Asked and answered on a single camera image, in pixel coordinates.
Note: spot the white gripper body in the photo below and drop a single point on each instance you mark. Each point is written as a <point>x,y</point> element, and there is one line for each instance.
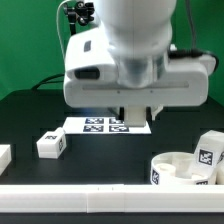
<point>144,82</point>

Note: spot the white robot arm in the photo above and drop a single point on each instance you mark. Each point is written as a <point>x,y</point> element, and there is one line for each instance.
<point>136,28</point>

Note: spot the paper sheet with markers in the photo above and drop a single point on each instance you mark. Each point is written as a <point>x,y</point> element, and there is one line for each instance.
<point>100,125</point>

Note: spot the white front fence bar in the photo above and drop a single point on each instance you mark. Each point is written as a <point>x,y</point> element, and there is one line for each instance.
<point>110,198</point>

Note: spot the white left fence bar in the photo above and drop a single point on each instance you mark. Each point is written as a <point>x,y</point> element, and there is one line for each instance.
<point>5,157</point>

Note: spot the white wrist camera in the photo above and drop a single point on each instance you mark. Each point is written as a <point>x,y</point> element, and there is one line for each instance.
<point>87,58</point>

